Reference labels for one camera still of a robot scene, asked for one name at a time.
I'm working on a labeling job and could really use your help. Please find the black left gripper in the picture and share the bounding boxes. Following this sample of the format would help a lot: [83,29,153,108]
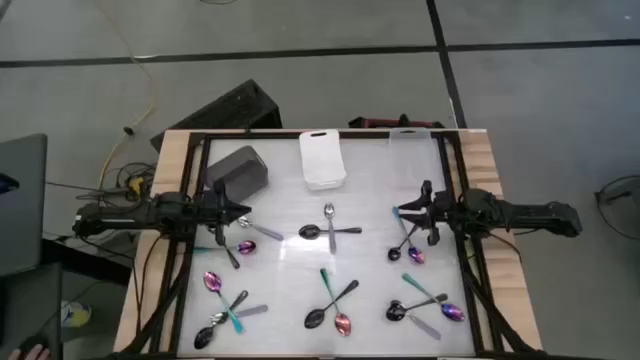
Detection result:
[198,180,253,246]

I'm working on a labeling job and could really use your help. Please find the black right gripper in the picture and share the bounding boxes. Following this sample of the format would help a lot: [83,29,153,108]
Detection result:
[396,179,454,247]

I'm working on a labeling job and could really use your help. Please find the iridescent rainbow spoon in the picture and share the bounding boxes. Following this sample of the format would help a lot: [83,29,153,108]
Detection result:
[319,268,353,337]
[391,206,426,265]
[401,272,466,323]
[202,271,245,335]
[192,240,258,256]

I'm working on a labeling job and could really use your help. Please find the grey plastic bin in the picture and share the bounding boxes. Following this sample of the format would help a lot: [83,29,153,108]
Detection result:
[204,145,270,204]

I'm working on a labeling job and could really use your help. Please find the shiny silver spoon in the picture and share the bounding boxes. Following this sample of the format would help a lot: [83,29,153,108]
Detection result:
[303,279,360,330]

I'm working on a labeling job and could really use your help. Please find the clear plastic bin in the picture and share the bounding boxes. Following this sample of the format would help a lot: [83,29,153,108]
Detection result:
[388,126,435,186]

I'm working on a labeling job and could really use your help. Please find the red black tool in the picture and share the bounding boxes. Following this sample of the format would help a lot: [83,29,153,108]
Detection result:
[348,113,445,130]

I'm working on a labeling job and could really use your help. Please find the white plastic bin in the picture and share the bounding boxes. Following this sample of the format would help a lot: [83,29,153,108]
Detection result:
[298,129,347,192]

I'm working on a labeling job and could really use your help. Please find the black perforated crate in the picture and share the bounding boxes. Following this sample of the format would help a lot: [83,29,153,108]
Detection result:
[149,78,283,152]

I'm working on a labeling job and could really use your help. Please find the black base beam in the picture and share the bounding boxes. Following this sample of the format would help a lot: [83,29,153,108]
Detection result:
[42,237,134,287]

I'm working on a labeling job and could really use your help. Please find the white yellow roll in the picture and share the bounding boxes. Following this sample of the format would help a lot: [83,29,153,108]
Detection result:
[59,299,93,329]

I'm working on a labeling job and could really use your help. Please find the grey laptop lid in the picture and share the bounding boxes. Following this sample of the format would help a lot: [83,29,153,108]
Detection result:
[0,133,49,277]

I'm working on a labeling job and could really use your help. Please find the dark grey desk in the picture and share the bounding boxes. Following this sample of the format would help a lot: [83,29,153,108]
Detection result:
[0,262,64,360]

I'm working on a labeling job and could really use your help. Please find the blue black object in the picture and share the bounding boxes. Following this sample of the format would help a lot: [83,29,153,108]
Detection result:
[0,172,21,195]

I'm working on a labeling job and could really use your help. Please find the black computer mouse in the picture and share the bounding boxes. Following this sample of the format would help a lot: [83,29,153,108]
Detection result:
[19,334,50,350]

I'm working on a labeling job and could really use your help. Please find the person's hand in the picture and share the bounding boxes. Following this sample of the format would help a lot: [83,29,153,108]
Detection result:
[7,343,51,360]

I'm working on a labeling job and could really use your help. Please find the yellow floor cable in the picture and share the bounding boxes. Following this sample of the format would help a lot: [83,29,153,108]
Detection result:
[97,49,157,190]

